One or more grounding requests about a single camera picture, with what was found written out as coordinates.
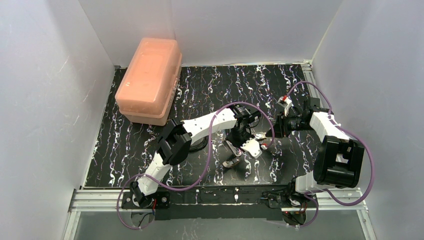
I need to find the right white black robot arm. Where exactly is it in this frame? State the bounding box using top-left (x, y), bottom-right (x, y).
top-left (266, 96), bottom-right (365, 205)

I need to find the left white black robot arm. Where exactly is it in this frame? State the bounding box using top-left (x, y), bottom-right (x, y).
top-left (130, 102), bottom-right (264, 208)

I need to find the orange plastic storage box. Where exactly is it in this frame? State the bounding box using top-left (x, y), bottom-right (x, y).
top-left (115, 37), bottom-right (183, 126)

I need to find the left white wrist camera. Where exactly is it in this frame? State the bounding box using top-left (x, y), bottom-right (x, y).
top-left (239, 138), bottom-right (262, 159)

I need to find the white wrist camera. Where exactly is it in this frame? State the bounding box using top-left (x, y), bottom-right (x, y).
top-left (239, 138), bottom-right (262, 159)
top-left (277, 95), bottom-right (293, 117)

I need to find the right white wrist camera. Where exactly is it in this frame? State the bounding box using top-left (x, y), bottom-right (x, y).
top-left (277, 95), bottom-right (293, 117)

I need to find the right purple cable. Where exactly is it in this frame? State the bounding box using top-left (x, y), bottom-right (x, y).
top-left (283, 81), bottom-right (376, 229)

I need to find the purple cable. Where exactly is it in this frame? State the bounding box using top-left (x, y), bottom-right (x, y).
top-left (115, 101), bottom-right (276, 231)
top-left (283, 81), bottom-right (376, 229)

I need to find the coiled black cable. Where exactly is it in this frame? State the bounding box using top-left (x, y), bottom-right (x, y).
top-left (187, 135), bottom-right (209, 153)

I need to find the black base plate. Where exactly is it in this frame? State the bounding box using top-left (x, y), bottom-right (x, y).
top-left (120, 185), bottom-right (316, 225)

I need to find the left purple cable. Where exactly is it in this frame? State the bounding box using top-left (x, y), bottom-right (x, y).
top-left (115, 101), bottom-right (276, 231)

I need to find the aluminium frame rail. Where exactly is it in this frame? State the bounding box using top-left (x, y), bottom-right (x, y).
top-left (64, 63), bottom-right (373, 240)

